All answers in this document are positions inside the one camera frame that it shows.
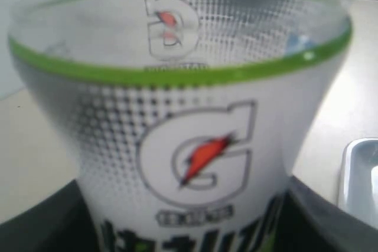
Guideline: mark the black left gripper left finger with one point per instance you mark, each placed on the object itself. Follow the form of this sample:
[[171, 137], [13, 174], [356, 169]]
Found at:
[[59, 223]]

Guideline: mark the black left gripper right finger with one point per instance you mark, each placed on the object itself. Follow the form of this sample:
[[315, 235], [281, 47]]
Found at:
[[310, 223]]

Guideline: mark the clear plastic drink bottle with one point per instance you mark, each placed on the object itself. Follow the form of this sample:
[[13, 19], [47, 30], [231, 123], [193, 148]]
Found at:
[[185, 117]]

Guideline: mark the white plastic tray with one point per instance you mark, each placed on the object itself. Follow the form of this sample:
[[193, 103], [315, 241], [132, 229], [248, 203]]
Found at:
[[357, 194]]

